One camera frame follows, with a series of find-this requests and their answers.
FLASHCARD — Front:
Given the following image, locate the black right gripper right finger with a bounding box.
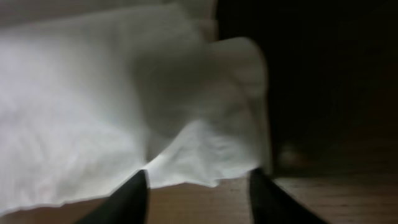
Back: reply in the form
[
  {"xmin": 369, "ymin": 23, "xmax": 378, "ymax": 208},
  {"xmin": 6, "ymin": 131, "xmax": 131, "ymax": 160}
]
[{"xmin": 249, "ymin": 169, "xmax": 326, "ymax": 224}]

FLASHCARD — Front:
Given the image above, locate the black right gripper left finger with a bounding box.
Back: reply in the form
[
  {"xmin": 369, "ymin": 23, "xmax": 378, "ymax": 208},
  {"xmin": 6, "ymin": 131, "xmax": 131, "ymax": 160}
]
[{"xmin": 75, "ymin": 170, "xmax": 149, "ymax": 224}]

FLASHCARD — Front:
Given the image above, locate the white t-shirt with robot print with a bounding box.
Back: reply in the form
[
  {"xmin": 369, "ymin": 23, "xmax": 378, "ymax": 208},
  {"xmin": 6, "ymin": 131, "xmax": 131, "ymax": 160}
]
[{"xmin": 1, "ymin": 1, "xmax": 271, "ymax": 214}]

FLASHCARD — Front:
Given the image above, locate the black garment at right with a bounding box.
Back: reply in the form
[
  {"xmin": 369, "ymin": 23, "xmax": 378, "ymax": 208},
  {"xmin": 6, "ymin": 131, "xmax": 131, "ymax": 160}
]
[{"xmin": 216, "ymin": 0, "xmax": 397, "ymax": 175}]

